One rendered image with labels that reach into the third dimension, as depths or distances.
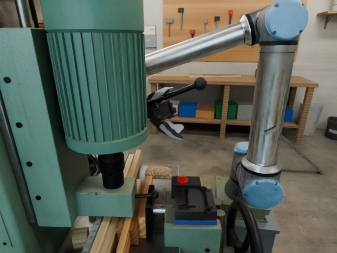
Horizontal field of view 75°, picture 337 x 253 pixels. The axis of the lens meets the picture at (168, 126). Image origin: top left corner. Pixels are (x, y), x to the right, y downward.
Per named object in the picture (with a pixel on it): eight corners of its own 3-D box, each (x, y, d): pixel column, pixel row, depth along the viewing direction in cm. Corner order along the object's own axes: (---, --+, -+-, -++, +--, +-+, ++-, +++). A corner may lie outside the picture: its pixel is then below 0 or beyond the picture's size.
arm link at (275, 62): (268, 187, 102) (298, 2, 75) (283, 215, 85) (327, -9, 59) (234, 185, 103) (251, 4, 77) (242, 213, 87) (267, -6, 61)
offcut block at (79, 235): (73, 249, 64) (71, 238, 63) (75, 239, 67) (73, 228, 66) (88, 247, 65) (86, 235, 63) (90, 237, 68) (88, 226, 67)
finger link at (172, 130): (194, 131, 66) (174, 112, 70) (179, 140, 63) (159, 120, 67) (192, 138, 68) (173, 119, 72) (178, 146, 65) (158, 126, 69)
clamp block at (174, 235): (219, 258, 54) (222, 230, 51) (164, 257, 54) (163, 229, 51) (210, 214, 68) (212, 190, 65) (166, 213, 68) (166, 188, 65)
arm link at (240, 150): (257, 169, 118) (263, 139, 112) (267, 188, 102) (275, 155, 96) (228, 166, 119) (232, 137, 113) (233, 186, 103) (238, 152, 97)
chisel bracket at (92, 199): (133, 222, 54) (131, 194, 51) (77, 221, 55) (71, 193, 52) (138, 202, 61) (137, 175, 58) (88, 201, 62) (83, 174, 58)
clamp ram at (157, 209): (175, 236, 56) (176, 208, 52) (146, 236, 56) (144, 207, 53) (175, 211, 64) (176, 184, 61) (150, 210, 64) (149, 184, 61)
